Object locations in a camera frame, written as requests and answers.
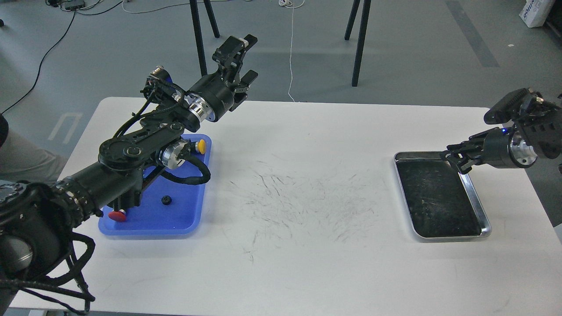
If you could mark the black table leg pair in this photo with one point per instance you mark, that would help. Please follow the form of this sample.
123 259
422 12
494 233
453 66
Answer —
199 44
364 18

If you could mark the yellow push button switch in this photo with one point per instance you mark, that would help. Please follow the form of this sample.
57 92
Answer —
195 147

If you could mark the black table leg pair right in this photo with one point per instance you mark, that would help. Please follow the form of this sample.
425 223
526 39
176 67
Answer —
364 18

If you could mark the silver metal tray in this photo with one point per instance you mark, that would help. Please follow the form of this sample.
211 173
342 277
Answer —
442 204

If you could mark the white cardboard box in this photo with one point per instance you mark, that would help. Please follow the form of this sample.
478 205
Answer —
535 12

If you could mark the blue plastic tray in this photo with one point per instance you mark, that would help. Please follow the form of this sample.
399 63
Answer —
153 220

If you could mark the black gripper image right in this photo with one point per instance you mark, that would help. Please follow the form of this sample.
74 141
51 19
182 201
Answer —
502 148

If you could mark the black table leg pair left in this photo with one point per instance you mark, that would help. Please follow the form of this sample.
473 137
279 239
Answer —
199 44

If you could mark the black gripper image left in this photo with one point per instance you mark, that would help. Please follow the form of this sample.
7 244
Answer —
213 95

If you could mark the red push button switch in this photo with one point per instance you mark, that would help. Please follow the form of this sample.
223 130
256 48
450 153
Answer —
119 215

